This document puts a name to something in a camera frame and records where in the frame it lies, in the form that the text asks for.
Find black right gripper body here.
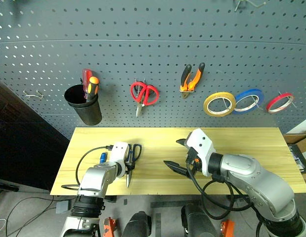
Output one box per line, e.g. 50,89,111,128
185,147,201,176

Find black-handled scissors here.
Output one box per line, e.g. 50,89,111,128
125,144,143,190

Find yellow tape roll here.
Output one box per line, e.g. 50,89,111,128
203,91,236,118

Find metal tape hook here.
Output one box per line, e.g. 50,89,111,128
278,91,298,110
218,92,233,111
248,94,262,110

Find blue tape roll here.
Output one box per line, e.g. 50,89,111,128
233,88,265,115

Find grey perforated metal pegboard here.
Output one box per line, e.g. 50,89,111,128
0,0,306,140

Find red tape roll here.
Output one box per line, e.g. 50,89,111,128
266,92,295,114

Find empty metal pegboard hook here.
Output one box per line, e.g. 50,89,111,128
22,89,45,100

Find metal pliers holder hook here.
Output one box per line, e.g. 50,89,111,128
179,79,196,93

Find dark rounded shape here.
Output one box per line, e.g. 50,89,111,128
121,210,152,237
180,204,218,237

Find black plastic tool cup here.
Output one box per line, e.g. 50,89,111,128
64,84,103,126

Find small grey floor box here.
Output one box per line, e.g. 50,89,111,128
55,200,71,214

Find brown cardboard box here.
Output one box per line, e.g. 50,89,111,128
282,131,306,186

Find dark wooden cabinet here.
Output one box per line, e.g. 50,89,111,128
0,76,70,194

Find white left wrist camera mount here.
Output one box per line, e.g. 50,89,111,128
109,142,130,171

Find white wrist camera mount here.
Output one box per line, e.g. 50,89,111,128
186,128,217,177
109,142,130,171

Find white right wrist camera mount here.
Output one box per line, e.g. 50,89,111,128
186,128,217,177

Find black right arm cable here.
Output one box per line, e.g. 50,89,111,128
185,158,262,220

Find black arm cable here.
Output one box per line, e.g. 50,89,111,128
185,158,262,220
60,145,114,191

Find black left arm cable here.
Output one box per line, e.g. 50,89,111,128
60,145,114,191

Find red handled scissors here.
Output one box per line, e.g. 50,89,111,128
130,81,160,118

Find orange bracket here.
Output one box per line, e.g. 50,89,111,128
102,217,118,237
220,219,235,237

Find orange black handled pliers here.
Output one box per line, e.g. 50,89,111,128
179,62,206,100

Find orange black handled screwdriver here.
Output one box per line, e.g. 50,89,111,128
86,76,100,103

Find red handled screwdriver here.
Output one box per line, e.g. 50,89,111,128
82,69,94,100

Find black floor cable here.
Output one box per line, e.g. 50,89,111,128
0,195,57,237

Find metal wire pegboard hook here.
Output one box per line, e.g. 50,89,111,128
232,0,267,12

